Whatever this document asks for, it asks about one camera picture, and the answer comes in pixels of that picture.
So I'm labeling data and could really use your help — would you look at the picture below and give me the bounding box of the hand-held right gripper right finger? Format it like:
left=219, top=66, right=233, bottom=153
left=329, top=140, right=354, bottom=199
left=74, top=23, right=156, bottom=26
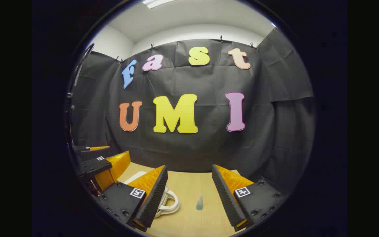
left=212, top=164, right=287, bottom=232

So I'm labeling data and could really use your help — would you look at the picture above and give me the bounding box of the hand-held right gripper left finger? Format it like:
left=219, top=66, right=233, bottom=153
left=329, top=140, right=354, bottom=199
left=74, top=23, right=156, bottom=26
left=96, top=165, right=169, bottom=232

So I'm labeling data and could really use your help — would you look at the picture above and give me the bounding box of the white suitcase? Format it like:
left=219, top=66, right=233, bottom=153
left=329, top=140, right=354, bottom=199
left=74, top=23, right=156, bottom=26
left=123, top=171, right=181, bottom=218

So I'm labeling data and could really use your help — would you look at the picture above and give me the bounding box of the black backdrop cloth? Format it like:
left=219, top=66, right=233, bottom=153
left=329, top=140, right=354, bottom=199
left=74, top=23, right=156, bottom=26
left=69, top=28, right=316, bottom=195

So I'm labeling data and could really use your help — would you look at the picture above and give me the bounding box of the ceiling light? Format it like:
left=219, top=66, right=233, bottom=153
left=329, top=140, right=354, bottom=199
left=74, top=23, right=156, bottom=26
left=142, top=0, right=177, bottom=9

